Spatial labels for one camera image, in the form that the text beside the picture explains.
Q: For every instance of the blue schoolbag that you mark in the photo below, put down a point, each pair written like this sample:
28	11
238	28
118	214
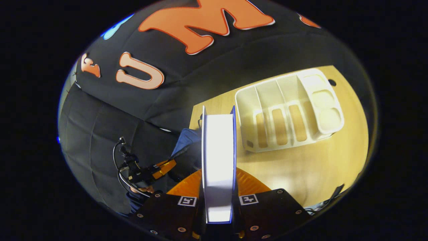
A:
187	139

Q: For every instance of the white bookshelf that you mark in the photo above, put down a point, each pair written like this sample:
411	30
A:
267	93

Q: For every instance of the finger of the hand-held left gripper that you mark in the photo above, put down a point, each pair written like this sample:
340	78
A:
165	167

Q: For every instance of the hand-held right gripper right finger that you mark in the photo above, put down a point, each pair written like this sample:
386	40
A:
267	214

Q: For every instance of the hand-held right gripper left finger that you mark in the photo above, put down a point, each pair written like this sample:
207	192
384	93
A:
167	214

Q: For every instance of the blue cover book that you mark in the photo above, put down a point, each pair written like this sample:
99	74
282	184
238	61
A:
219	150

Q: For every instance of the black round table grommet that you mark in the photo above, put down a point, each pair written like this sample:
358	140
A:
332	82

